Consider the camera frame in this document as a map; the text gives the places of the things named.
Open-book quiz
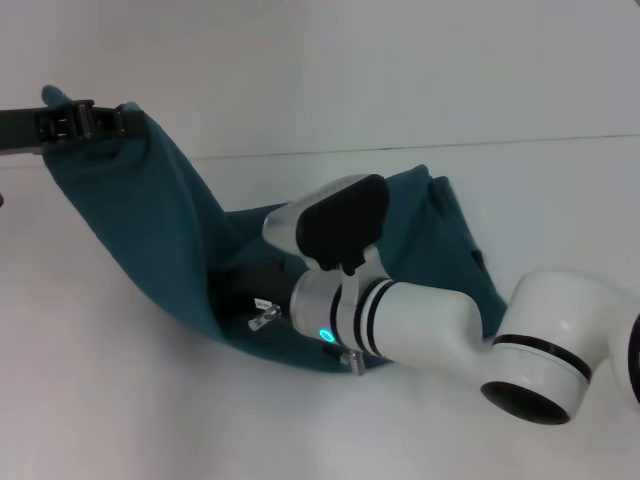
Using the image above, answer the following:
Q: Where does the teal t-shirt with FREE print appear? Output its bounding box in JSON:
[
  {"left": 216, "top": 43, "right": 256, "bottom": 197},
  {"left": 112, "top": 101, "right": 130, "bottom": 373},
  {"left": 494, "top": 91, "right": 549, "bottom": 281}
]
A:
[{"left": 39, "top": 83, "right": 506, "bottom": 376}]

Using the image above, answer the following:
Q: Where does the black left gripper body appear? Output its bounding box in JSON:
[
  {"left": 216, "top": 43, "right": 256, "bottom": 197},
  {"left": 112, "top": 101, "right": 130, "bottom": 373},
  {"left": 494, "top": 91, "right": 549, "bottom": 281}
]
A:
[{"left": 0, "top": 107, "right": 46, "bottom": 157}]

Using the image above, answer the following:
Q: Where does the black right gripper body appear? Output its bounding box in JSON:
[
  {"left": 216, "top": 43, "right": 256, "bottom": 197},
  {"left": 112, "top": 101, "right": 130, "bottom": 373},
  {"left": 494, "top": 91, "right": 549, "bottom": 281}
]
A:
[{"left": 214, "top": 257, "right": 301, "bottom": 326}]

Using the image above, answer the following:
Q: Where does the right gripper silver cable plug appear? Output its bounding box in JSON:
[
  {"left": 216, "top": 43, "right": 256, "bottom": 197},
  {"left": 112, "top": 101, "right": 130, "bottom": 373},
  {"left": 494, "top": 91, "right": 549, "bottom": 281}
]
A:
[{"left": 247, "top": 307, "right": 282, "bottom": 332}]

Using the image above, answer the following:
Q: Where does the silver right wrist camera with bracket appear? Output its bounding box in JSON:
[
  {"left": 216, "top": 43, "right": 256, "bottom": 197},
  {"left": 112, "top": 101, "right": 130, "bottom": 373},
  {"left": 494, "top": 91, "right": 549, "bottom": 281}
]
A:
[{"left": 262, "top": 173, "right": 390, "bottom": 307}]

